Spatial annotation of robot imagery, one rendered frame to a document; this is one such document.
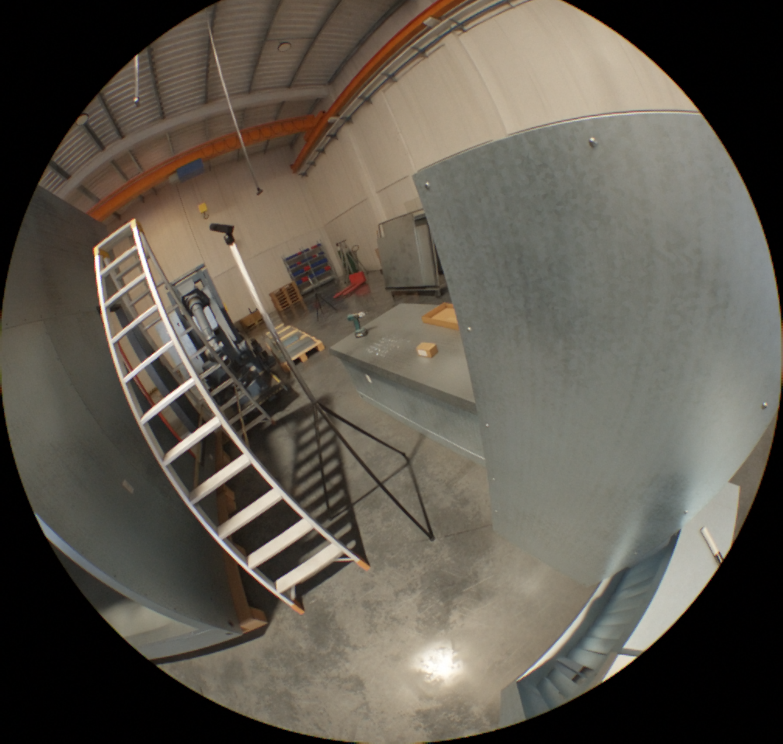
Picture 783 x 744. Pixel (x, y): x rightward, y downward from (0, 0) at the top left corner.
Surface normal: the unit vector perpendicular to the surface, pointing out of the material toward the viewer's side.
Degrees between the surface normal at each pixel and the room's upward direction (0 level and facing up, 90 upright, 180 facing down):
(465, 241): 90
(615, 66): 90
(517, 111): 90
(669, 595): 0
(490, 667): 0
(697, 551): 0
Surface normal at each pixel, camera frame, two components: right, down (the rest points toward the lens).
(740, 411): -0.76, 0.51
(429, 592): -0.33, -0.83
